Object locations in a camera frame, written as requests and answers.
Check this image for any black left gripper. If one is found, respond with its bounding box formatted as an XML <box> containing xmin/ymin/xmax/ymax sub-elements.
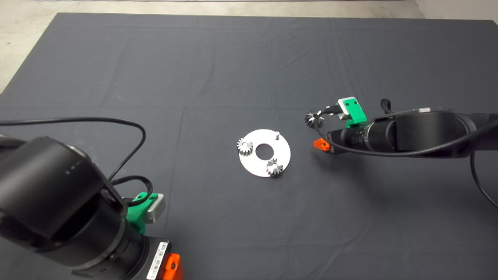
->
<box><xmin>134</xmin><ymin>238</ymin><xmax>183</xmax><ymax>280</ymax></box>

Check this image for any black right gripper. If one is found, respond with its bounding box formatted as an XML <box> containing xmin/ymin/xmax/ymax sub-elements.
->
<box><xmin>313</xmin><ymin>128</ymin><xmax>351</xmax><ymax>155</ymax></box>

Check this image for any large steel gear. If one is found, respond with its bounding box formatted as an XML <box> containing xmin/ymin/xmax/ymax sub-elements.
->
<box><xmin>304</xmin><ymin>110</ymin><xmax>325</xmax><ymax>129</ymax></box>

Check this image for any small steel gear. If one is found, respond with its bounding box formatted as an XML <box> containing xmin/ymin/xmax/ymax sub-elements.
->
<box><xmin>265</xmin><ymin>158</ymin><xmax>284</xmax><ymax>178</ymax></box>
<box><xmin>237</xmin><ymin>138</ymin><xmax>254</xmax><ymax>156</ymax></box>

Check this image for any round metal plate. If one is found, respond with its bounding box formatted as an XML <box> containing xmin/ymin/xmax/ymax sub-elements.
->
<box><xmin>238</xmin><ymin>129</ymin><xmax>291</xmax><ymax>178</ymax></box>

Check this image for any dark grey table cloth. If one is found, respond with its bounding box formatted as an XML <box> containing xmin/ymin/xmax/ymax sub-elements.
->
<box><xmin>0</xmin><ymin>12</ymin><xmax>498</xmax><ymax>280</ymax></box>

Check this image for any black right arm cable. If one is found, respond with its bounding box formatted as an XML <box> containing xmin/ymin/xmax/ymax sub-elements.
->
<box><xmin>314</xmin><ymin>105</ymin><xmax>498</xmax><ymax>210</ymax></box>

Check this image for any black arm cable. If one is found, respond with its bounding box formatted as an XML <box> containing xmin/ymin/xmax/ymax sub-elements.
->
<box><xmin>314</xmin><ymin>105</ymin><xmax>498</xmax><ymax>210</ymax></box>
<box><xmin>0</xmin><ymin>117</ymin><xmax>154</xmax><ymax>207</ymax></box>

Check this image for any silver right camera box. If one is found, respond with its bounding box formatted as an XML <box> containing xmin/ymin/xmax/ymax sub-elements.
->
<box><xmin>337</xmin><ymin>96</ymin><xmax>358</xmax><ymax>121</ymax></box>

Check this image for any silver camera box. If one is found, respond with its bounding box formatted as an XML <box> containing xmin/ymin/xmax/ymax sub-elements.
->
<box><xmin>337</xmin><ymin>96</ymin><xmax>358</xmax><ymax>121</ymax></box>
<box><xmin>142</xmin><ymin>194</ymin><xmax>166</xmax><ymax>224</ymax></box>

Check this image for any green right camera mount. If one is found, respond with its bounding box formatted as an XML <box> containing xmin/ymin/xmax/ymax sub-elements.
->
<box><xmin>344</xmin><ymin>98</ymin><xmax>367</xmax><ymax>129</ymax></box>

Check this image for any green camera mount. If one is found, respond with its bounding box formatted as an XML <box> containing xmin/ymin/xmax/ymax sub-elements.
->
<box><xmin>125</xmin><ymin>192</ymin><xmax>158</xmax><ymax>236</ymax></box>
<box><xmin>344</xmin><ymin>98</ymin><xmax>367</xmax><ymax>129</ymax></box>

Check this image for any silver left camera box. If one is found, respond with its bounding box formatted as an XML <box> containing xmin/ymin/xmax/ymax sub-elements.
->
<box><xmin>142</xmin><ymin>194</ymin><xmax>166</xmax><ymax>224</ymax></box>

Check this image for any green left camera mount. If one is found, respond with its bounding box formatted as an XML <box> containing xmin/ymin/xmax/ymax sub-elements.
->
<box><xmin>125</xmin><ymin>192</ymin><xmax>158</xmax><ymax>236</ymax></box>

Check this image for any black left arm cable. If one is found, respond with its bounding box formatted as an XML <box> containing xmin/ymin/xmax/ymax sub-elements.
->
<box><xmin>0</xmin><ymin>117</ymin><xmax>154</xmax><ymax>207</ymax></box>

